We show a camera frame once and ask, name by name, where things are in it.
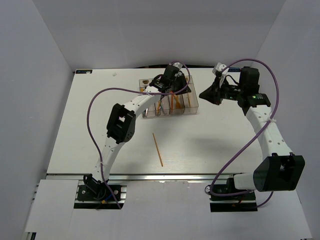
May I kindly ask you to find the clear four-compartment utensil organizer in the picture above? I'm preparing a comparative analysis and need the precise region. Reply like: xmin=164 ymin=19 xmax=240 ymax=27
xmin=141 ymin=76 xmax=199 ymax=119

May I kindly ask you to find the aluminium table edge rail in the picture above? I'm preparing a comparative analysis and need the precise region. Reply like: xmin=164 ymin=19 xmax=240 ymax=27
xmin=46 ymin=172 xmax=237 ymax=181

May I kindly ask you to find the yellow-orange fork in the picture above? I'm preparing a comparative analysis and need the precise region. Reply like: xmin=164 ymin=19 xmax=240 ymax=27
xmin=173 ymin=94 xmax=182 ymax=109

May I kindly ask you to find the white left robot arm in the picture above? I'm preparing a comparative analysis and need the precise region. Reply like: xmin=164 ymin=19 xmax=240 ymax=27
xmin=83 ymin=61 xmax=191 ymax=200

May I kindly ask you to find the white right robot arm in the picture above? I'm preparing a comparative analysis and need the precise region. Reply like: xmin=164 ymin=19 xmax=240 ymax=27
xmin=199 ymin=63 xmax=305 ymax=200

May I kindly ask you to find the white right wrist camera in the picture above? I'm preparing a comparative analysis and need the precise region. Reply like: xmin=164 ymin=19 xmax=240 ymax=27
xmin=212 ymin=62 xmax=229 ymax=87

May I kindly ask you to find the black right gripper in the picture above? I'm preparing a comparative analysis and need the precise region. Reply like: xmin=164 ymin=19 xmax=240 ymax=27
xmin=198 ymin=76 xmax=244 ymax=106

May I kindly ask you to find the orange plastic chopstick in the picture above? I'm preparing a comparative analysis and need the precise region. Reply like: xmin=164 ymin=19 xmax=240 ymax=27
xmin=152 ymin=133 xmax=164 ymax=167
xmin=186 ymin=93 xmax=192 ymax=108

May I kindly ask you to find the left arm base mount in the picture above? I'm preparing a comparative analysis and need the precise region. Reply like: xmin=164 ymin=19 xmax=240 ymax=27
xmin=73 ymin=174 xmax=125 ymax=210

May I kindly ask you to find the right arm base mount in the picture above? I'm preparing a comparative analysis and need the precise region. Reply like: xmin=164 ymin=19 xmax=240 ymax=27
xmin=204 ymin=177 xmax=258 ymax=213

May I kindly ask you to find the red-orange plastic fork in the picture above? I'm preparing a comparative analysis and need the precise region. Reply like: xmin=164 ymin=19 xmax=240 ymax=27
xmin=170 ymin=94 xmax=174 ymax=111

